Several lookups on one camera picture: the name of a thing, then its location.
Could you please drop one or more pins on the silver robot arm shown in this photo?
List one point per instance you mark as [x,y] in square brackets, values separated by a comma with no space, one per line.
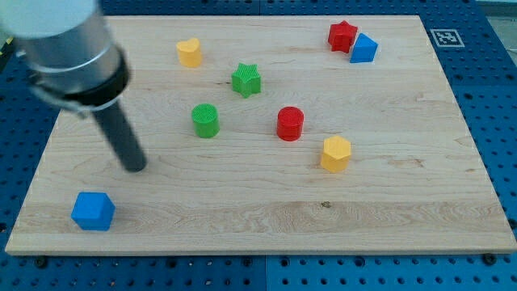
[76,65]

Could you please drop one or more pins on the blue cube block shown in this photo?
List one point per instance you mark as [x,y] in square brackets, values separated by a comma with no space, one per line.
[93,211]

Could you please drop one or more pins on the wooden board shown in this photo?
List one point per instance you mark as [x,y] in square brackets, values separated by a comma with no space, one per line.
[415,182]

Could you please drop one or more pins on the red cylinder block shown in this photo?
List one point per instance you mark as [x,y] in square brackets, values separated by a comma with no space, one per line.
[290,122]

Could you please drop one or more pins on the green cylinder block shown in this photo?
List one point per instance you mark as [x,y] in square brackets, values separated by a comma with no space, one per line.
[205,120]

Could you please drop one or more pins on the green star block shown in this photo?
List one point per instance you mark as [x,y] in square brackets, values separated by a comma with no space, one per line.
[246,80]

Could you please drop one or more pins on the yellow hexagon block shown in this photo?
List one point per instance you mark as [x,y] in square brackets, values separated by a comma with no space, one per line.
[336,153]

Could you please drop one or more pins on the yellow heart block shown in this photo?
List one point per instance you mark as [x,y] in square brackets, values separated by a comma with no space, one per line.
[189,52]

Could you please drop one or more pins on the red star block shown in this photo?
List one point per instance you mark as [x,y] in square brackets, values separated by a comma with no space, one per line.
[342,36]

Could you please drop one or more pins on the blue triangle block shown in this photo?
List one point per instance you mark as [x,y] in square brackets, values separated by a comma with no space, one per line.
[364,49]

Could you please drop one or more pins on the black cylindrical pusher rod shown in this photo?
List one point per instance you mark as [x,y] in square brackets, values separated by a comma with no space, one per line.
[119,134]

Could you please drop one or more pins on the white fiducial marker tag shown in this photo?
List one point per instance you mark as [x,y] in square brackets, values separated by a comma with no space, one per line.
[447,38]

